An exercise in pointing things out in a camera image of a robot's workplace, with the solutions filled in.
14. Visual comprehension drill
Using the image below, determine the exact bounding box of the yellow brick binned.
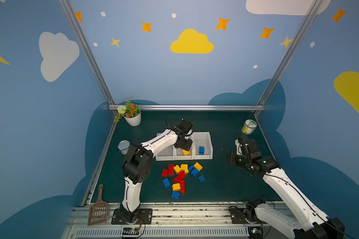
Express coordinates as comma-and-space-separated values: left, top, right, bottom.
193, 162, 203, 171
182, 149, 190, 155

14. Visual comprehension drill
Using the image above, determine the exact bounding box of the blue brick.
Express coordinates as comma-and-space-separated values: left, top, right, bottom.
198, 175, 205, 182
188, 165, 199, 176
171, 191, 180, 199
198, 146, 204, 155
163, 178, 171, 188

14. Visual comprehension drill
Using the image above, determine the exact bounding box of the red long brick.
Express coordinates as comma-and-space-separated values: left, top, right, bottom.
180, 180, 185, 193
168, 164, 174, 176

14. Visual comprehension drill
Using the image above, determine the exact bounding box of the yellow brick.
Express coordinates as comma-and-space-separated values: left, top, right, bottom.
174, 165, 181, 174
172, 183, 181, 192
180, 164, 189, 174

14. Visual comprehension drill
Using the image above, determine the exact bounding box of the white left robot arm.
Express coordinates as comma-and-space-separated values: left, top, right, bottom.
120, 119, 193, 224

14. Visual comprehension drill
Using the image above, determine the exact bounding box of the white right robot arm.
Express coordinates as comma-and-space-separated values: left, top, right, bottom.
228, 137, 345, 239

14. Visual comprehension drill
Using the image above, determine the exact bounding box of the clear labelled plastic jar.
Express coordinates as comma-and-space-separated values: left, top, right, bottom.
241, 119, 258, 135

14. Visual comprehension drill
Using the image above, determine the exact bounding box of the white left bin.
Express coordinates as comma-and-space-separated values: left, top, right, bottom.
156, 145, 175, 161

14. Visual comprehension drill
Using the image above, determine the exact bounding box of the red brick centre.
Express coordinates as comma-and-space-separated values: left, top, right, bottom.
173, 171, 186, 184

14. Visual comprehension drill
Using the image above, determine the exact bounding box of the potted flower plant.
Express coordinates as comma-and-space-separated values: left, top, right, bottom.
114, 98, 142, 126

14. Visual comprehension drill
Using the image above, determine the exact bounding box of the silver tin can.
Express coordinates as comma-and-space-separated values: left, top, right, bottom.
118, 140, 130, 155

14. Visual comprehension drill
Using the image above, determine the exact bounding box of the blue brick bottom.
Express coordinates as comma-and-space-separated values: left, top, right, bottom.
171, 191, 180, 199

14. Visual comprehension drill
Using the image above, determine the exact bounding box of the brown slotted scoop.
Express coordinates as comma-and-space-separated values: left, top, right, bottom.
87, 184, 109, 226

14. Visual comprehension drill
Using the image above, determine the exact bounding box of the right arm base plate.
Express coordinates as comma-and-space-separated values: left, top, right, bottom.
228, 206, 262, 224

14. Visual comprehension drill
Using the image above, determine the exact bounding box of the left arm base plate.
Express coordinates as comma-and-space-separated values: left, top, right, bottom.
111, 208, 153, 225

